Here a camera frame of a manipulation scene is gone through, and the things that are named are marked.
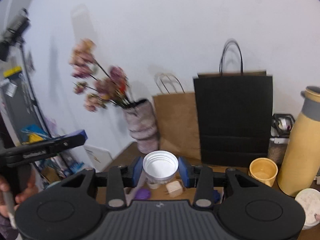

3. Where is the red cardboard box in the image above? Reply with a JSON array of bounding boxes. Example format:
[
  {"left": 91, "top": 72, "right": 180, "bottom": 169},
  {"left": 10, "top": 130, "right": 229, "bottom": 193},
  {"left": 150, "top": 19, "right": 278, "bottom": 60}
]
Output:
[{"left": 96, "top": 142, "right": 251, "bottom": 205}]

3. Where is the cream cube box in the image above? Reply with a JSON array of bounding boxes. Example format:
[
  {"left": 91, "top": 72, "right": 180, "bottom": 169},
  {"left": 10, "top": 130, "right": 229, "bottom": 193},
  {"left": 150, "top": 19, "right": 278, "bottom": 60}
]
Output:
[{"left": 165, "top": 180, "right": 183, "bottom": 198}]

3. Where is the white round container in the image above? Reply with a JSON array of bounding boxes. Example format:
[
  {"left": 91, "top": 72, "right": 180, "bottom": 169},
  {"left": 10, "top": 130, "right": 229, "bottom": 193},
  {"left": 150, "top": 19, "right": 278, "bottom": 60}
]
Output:
[{"left": 143, "top": 151, "right": 178, "bottom": 184}]

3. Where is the purple gear-shaped lid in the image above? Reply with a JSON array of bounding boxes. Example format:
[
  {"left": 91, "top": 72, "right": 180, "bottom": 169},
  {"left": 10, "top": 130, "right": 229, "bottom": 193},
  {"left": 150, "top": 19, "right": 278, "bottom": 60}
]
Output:
[{"left": 134, "top": 188, "right": 151, "bottom": 200}]

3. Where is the person's left hand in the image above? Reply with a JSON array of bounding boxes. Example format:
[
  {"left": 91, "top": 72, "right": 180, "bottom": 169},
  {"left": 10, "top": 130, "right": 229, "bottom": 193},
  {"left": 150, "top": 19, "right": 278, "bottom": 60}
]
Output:
[{"left": 1, "top": 171, "right": 39, "bottom": 218}]

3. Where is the blue white carton box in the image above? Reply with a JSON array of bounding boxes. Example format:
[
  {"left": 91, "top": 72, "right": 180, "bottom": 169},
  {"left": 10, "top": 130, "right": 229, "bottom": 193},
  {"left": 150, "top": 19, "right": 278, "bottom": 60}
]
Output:
[{"left": 60, "top": 151, "right": 85, "bottom": 177}]

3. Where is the dried pink flower bouquet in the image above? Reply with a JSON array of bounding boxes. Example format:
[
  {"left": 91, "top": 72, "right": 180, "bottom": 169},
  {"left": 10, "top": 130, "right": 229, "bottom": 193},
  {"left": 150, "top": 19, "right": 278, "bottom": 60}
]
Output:
[{"left": 69, "top": 38, "right": 134, "bottom": 112}]

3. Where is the speckled pink ceramic vase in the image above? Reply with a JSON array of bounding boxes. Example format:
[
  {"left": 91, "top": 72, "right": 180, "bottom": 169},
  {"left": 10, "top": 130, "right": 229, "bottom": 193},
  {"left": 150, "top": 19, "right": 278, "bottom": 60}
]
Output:
[{"left": 123, "top": 99, "right": 159, "bottom": 154}]

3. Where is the brown paper bag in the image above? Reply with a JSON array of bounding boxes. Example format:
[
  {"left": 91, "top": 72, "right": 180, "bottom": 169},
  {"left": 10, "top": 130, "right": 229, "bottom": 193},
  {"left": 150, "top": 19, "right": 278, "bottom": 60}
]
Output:
[{"left": 152, "top": 73, "right": 202, "bottom": 160}]

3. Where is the yellow ceramic mug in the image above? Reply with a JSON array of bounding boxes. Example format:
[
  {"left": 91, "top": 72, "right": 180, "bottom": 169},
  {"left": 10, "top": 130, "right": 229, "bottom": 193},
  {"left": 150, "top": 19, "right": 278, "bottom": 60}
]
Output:
[{"left": 248, "top": 158, "right": 278, "bottom": 187}]

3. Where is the black paper bag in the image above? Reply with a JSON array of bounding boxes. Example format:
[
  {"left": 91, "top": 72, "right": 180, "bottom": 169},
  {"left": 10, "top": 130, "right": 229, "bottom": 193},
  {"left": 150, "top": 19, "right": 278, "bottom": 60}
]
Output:
[{"left": 193, "top": 56, "right": 273, "bottom": 167}]

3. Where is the yellow thermos jug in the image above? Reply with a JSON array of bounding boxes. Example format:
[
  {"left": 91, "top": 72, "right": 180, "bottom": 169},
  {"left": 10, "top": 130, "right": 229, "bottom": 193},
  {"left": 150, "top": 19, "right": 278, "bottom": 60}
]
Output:
[{"left": 277, "top": 86, "right": 320, "bottom": 197}]

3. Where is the white textured bowl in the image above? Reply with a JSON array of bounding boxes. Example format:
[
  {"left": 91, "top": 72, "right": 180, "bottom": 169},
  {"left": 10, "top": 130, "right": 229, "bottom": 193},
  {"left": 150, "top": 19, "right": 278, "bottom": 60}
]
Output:
[{"left": 295, "top": 188, "right": 319, "bottom": 230}]

